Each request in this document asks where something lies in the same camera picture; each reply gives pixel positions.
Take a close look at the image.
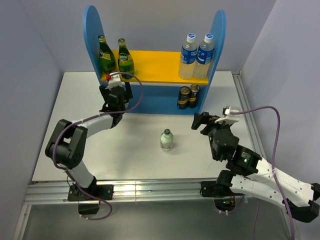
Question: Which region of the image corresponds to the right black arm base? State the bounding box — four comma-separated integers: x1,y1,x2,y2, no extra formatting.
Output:
199,180,246,216

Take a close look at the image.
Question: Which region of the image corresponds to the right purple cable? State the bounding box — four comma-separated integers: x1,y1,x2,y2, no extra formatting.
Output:
231,106,296,240

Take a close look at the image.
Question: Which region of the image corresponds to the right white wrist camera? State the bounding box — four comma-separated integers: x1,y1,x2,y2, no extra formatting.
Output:
214,106,241,126

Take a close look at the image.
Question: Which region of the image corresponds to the aluminium front rail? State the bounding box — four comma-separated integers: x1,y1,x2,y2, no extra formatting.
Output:
23,177,251,206

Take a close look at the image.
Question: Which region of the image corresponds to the Pocari Sweat bottle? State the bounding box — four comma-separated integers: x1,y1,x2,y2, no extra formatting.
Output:
193,33,215,80
178,33,198,80

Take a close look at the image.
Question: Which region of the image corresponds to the blue and yellow wooden shelf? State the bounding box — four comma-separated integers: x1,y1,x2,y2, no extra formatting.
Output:
82,4,227,116

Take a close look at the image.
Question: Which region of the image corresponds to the black yellow can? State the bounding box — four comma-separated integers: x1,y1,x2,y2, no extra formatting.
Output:
188,84,201,108
177,86,191,110

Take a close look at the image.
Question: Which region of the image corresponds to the green Perrier bottle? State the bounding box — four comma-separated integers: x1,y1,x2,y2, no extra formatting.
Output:
117,38,135,75
98,34,117,75

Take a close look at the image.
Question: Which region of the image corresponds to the rear black yellow can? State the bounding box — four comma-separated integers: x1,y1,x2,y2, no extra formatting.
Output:
188,84,201,108

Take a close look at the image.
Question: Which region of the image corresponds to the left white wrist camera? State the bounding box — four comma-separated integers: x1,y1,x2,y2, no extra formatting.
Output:
105,72,123,90

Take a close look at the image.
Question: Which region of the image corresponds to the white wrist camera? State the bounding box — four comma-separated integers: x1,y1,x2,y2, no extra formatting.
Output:
214,106,241,126
105,72,123,90

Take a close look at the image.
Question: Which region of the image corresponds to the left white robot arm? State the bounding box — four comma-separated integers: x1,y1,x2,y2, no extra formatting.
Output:
45,82,133,200

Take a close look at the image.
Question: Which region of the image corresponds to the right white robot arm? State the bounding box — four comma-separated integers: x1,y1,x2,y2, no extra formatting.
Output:
191,112,320,223

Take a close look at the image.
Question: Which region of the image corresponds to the aluminium right side rail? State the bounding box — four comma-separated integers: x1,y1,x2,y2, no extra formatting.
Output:
231,71,296,240

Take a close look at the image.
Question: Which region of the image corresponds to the front black yellow can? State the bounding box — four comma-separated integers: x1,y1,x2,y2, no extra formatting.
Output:
177,86,191,110

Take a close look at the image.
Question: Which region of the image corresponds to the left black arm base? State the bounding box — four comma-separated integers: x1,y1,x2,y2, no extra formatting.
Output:
67,184,114,220

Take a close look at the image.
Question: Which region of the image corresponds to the clear glass bottle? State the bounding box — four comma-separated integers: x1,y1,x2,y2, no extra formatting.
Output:
124,99,130,110
160,128,174,151

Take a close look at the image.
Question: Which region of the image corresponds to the aluminium rail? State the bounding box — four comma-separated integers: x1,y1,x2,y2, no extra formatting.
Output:
23,177,251,206
231,71,296,240

